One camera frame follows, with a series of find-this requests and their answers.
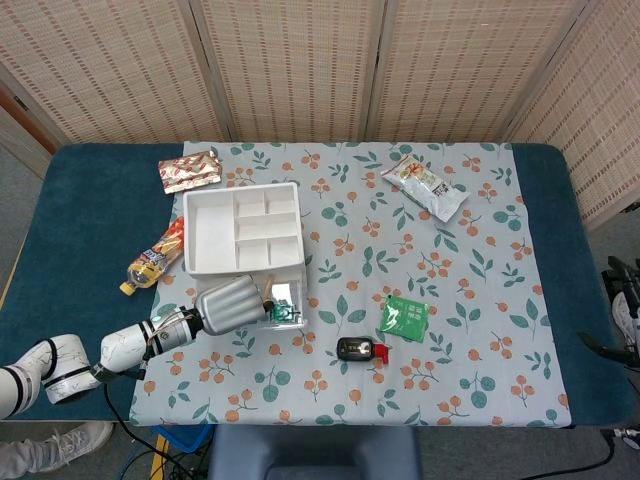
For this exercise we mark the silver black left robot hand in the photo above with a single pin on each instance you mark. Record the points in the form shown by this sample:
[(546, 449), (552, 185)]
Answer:
[(227, 305)]

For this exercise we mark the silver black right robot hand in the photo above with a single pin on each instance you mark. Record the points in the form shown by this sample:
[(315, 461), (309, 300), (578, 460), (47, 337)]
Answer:
[(600, 347)]

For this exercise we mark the clear plastic drawer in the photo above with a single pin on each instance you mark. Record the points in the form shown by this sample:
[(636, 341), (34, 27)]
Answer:
[(295, 300)]

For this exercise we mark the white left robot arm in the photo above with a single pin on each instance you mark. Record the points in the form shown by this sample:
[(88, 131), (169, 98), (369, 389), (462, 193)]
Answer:
[(125, 345)]

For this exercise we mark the white drawer organizer box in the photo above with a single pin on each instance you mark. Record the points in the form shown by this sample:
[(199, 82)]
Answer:
[(210, 230)]

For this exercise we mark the wooden stick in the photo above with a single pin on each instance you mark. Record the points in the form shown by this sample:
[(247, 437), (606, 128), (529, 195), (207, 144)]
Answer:
[(269, 287)]

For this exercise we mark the black ink bottle red cap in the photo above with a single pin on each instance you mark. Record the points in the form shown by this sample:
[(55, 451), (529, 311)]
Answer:
[(355, 348)]

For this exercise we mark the blue plastic bin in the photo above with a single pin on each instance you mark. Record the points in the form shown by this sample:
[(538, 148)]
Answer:
[(182, 436)]

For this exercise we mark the floral patterned tablecloth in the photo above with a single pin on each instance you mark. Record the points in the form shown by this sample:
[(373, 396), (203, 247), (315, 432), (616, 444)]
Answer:
[(350, 240)]

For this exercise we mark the gold red snack packet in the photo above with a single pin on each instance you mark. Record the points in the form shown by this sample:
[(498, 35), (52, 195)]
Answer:
[(190, 170)]

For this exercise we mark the blue padded chair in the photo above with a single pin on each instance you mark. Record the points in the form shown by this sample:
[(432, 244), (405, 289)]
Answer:
[(315, 450)]

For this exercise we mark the green tea sachet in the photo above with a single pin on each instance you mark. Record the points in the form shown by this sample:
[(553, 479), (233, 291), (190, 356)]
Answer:
[(404, 320)]

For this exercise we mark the white sneaker grey laces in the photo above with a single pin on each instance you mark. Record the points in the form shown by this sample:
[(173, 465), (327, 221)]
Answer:
[(75, 442)]

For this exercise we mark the white nut snack bag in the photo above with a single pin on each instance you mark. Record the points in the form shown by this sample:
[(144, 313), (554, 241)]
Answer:
[(425, 187)]

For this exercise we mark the woven bamboo folding screen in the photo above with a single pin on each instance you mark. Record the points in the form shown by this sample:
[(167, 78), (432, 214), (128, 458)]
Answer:
[(300, 65)]

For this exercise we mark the wooden door with brown frame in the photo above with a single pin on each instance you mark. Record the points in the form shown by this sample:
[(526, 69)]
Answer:
[(15, 135)]

